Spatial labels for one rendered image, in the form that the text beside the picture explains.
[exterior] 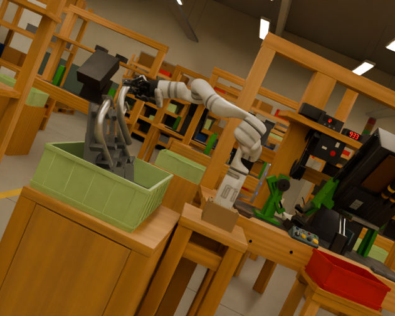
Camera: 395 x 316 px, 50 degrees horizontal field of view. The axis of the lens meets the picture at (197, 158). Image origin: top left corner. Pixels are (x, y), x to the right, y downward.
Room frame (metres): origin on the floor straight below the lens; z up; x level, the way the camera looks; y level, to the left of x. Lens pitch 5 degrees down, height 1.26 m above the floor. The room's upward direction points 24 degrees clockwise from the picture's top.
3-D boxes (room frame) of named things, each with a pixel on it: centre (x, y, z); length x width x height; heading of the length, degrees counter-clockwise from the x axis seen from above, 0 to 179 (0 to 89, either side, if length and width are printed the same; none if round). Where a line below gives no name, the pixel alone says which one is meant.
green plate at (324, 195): (2.47, -0.78, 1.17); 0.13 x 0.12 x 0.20; 95
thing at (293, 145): (2.83, -0.83, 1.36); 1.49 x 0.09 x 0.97; 95
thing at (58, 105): (10.80, 3.94, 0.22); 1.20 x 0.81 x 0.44; 177
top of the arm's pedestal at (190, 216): (1.98, -0.20, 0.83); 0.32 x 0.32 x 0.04; 0
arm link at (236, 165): (1.99, -0.20, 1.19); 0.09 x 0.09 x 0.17; 79
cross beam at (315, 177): (2.90, -0.82, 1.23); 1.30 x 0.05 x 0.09; 95
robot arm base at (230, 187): (1.98, -0.20, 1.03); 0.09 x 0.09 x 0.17; 11
